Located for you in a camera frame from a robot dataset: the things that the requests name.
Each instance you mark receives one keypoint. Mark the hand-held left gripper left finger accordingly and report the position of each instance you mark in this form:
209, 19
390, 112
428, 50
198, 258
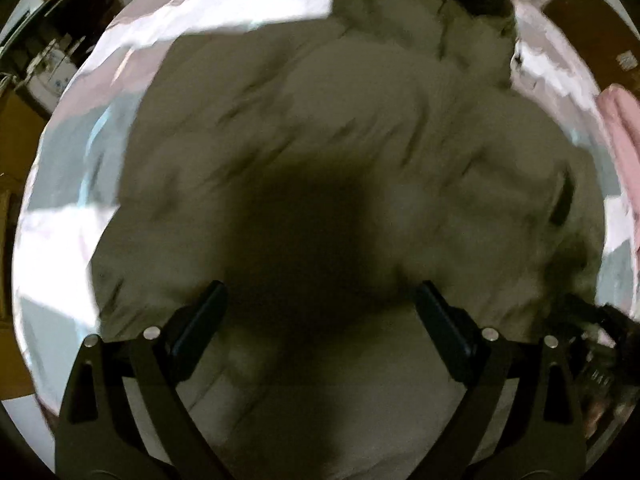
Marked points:
200, 320

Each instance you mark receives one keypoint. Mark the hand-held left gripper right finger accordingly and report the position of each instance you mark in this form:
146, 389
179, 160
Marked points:
442, 320

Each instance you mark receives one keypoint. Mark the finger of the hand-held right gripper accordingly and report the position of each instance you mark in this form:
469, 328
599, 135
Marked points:
582, 307

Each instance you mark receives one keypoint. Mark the olive green puffer jacket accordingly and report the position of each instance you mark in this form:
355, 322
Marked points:
350, 125

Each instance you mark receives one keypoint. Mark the pink cloth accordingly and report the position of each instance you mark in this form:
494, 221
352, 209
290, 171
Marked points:
622, 150

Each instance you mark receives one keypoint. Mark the striped white pink bed sheet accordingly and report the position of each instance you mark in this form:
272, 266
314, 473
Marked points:
85, 170

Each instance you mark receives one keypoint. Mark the brown wooden cabinet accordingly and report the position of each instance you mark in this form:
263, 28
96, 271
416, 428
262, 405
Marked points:
595, 30

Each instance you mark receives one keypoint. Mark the white appliance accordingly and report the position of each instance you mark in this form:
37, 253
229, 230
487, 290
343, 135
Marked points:
52, 72

